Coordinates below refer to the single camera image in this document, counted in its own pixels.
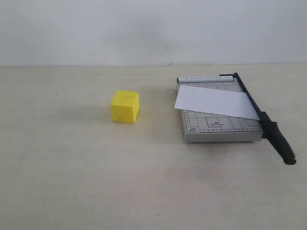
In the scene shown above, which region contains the black cutter blade arm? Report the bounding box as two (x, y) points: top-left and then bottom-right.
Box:
(219, 73), (296, 165)

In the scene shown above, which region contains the white paper sheet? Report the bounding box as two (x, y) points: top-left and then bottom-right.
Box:
(174, 85), (260, 120)

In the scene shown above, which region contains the grey paper cutter base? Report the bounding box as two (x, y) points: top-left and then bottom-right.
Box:
(177, 74), (263, 143)

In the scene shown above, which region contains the yellow foam cube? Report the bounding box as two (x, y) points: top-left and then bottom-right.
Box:
(110, 90), (140, 124)

